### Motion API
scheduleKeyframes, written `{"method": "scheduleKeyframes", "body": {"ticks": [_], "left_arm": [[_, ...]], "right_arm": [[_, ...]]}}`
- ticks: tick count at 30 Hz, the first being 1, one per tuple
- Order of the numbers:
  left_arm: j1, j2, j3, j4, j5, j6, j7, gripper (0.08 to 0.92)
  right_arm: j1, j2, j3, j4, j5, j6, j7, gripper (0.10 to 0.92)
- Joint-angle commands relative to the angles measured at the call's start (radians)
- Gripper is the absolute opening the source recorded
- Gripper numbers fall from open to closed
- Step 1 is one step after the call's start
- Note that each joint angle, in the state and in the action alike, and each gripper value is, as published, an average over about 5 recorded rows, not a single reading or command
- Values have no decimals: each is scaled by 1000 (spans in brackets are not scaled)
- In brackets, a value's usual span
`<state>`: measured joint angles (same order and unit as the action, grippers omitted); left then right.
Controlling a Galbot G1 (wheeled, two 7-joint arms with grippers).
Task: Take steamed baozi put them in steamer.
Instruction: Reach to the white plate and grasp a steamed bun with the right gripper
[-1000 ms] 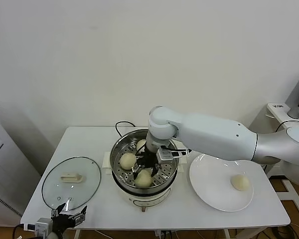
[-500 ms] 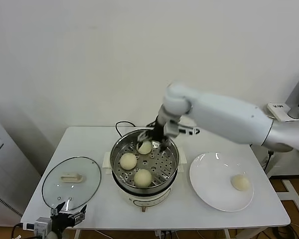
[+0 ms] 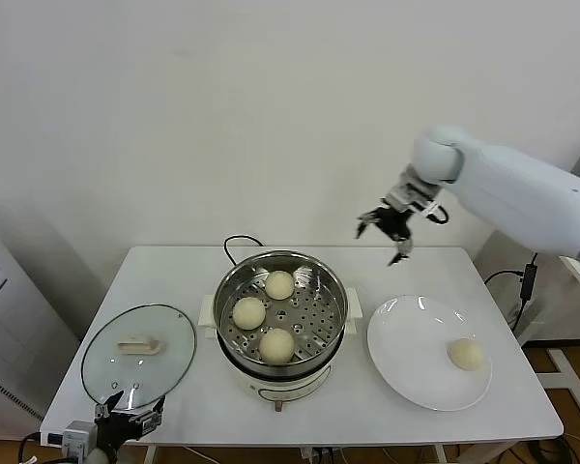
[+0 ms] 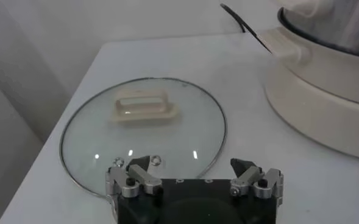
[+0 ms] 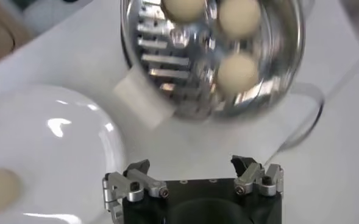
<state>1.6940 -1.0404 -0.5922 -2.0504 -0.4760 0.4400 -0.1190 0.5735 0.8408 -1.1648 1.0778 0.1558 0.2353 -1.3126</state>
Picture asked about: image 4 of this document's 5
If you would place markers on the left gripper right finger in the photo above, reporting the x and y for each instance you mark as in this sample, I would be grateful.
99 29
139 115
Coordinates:
249 179

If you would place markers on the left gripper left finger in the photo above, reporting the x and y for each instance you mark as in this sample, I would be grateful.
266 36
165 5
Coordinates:
144 178

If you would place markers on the glass pot lid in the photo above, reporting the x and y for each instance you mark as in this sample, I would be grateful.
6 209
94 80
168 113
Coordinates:
145 108

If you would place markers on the cream electric cooker base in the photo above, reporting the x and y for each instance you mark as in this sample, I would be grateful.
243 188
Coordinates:
328 103

